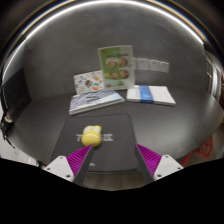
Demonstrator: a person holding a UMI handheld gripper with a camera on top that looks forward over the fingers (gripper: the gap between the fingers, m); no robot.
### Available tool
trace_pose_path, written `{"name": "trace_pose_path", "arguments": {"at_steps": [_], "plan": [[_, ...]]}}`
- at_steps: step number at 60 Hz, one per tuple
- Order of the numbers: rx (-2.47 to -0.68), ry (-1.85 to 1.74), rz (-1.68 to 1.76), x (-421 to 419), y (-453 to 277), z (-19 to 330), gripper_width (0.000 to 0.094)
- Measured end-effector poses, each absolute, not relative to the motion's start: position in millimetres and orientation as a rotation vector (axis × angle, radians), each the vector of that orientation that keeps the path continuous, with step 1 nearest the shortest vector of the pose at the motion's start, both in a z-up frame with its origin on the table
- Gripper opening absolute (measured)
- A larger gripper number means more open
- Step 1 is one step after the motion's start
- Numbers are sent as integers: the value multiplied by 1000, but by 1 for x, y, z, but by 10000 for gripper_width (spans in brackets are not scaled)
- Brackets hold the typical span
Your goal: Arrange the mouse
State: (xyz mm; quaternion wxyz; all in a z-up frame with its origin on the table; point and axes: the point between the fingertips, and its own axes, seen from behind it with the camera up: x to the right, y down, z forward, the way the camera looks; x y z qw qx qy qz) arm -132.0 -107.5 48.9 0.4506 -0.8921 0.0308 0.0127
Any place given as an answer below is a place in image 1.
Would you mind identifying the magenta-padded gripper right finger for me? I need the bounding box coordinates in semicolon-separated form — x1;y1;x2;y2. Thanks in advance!
134;143;185;185

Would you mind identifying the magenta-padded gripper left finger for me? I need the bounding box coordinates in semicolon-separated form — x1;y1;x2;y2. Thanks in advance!
43;143;95;186

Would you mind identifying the yellow computer mouse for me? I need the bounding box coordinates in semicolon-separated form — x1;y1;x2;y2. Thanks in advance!
81;124;102;148

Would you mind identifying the black mouse pad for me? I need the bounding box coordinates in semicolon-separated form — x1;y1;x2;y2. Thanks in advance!
50;113;140;173

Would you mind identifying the small white colourful card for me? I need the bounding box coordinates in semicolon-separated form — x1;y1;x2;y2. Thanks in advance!
73;70;106;96

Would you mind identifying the dark framed glass door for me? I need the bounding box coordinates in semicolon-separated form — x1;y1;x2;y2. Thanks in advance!
204;49;224;101

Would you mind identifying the green standing leaflet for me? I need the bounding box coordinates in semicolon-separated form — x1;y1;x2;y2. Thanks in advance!
97;44;137;91

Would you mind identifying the white ceiling light strip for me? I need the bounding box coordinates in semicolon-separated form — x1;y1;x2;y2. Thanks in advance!
1;0;205;81

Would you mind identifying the red metal frame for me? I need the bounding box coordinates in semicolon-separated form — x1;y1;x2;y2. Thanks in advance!
181;136;214;168

